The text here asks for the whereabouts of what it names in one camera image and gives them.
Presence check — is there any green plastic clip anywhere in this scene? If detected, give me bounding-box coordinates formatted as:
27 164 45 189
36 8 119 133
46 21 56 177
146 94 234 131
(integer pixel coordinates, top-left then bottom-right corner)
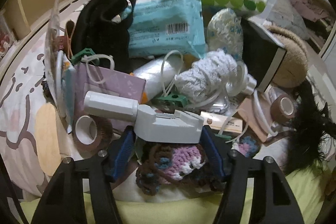
151 93 189 108

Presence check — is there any blue wet wipes pack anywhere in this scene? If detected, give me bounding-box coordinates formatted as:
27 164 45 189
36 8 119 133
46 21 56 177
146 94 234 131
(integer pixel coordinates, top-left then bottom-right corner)
121 0 207 59

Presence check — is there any black feather duster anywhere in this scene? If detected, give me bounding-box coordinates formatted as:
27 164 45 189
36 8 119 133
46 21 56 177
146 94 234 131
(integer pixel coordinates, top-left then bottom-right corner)
283 80 335 175

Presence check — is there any black white Chanel box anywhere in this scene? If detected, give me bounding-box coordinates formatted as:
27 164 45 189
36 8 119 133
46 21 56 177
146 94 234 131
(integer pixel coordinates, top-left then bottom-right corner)
240 19 286 92

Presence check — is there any floral fabric pouch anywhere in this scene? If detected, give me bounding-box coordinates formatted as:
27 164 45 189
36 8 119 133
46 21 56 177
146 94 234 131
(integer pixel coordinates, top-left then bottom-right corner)
207 8 243 60

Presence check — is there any purple crochet coaster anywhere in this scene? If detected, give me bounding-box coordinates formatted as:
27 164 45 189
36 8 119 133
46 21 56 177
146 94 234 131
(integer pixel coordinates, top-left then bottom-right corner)
136 142 225 196

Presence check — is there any small cream cardboard box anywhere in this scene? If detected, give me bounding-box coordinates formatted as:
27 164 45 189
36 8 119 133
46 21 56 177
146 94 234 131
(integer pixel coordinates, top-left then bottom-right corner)
201 111 243 134

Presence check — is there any white plastic bag roll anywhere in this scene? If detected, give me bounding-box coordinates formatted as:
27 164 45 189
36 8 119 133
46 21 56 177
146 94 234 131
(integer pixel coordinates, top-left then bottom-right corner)
133 54 185 103

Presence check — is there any purple paper gift bag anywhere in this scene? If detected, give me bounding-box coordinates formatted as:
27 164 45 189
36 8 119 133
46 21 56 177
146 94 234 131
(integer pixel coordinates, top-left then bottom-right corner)
73 63 146 124

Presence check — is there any black fabric bag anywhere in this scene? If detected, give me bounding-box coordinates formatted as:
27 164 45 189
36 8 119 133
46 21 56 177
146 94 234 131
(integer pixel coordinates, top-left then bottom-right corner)
71 0 136 73

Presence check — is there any white grey lint shaver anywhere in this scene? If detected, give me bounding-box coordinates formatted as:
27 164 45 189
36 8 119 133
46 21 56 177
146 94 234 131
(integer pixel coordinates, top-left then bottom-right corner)
84 91 204 144

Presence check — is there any brown bandage tape roll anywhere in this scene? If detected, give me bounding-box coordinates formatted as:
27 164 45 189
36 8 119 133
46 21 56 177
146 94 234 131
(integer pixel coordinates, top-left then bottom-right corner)
270 95 295 123

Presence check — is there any white plastic pump part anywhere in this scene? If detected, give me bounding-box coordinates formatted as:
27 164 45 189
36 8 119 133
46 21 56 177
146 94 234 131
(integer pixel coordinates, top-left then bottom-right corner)
226 61 257 97

